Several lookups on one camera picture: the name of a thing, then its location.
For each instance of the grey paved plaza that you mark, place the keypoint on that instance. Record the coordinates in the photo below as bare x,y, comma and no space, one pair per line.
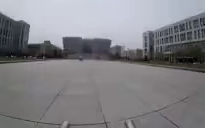
100,86

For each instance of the grey block building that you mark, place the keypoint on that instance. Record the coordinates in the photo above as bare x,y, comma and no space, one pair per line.
86,46

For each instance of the pale distant buildings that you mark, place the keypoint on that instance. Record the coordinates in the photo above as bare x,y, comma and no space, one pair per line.
126,52

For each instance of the low dark building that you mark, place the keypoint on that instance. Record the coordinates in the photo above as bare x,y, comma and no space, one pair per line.
45,50

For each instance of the robot's own part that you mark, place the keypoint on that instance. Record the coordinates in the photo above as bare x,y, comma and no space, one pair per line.
64,124
129,124

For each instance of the row of trees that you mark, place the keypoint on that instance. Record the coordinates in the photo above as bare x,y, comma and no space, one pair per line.
186,53

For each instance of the white multi-storey building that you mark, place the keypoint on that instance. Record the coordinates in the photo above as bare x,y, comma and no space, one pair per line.
183,35

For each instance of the grass strip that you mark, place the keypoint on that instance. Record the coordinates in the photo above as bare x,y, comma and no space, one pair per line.
6,60

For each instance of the grey multi-storey building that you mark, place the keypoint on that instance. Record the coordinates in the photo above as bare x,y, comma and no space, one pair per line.
5,35

